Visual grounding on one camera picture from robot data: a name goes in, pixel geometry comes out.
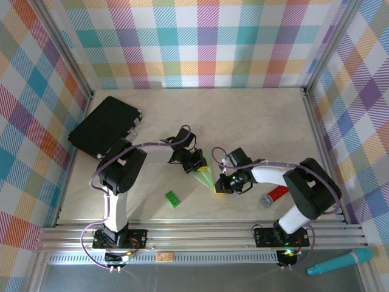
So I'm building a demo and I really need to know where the red tube with grey cap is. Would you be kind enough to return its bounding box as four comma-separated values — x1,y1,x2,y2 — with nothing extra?
258,186,289,209

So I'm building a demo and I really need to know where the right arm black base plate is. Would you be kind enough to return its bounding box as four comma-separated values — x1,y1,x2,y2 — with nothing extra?
253,227,311,248

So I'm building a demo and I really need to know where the green toy brick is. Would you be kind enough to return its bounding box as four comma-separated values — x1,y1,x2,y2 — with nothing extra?
164,190,181,209

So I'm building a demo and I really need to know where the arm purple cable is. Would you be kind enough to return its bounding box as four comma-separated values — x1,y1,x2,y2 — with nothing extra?
81,124,200,270
212,147,343,270

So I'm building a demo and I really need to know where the small black electronics box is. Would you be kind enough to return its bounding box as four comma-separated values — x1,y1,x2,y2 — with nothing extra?
105,251,134,273
278,248,300,268

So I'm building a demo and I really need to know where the black flat case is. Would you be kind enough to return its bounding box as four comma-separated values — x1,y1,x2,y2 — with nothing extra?
67,96,144,159

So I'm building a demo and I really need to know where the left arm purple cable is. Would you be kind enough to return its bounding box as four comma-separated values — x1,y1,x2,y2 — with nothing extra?
81,124,200,270

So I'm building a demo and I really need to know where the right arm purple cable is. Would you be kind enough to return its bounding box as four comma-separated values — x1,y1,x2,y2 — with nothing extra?
212,147,343,270

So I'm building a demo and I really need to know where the aluminium corner post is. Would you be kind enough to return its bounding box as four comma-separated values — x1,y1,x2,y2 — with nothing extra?
30,0,95,101
302,0,365,97

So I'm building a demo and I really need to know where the aluminium side rail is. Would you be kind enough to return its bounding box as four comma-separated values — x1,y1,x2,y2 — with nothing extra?
53,97,94,228
302,88,350,224

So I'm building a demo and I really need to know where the light green paper sheet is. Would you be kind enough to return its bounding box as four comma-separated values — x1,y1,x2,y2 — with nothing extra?
190,150,224,192

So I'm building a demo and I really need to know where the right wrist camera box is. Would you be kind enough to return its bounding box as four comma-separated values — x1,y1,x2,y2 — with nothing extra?
227,148,253,168

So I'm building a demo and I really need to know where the teal marker pen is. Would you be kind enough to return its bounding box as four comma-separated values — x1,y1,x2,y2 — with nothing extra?
306,248,374,276

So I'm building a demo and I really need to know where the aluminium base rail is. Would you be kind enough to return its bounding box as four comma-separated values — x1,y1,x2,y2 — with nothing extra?
33,223,370,253

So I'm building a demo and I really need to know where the slotted grey cable duct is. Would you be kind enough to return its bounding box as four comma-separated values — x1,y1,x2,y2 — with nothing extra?
48,254,279,265

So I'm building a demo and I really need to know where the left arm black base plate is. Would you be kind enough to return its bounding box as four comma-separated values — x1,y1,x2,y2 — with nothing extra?
92,228,149,251

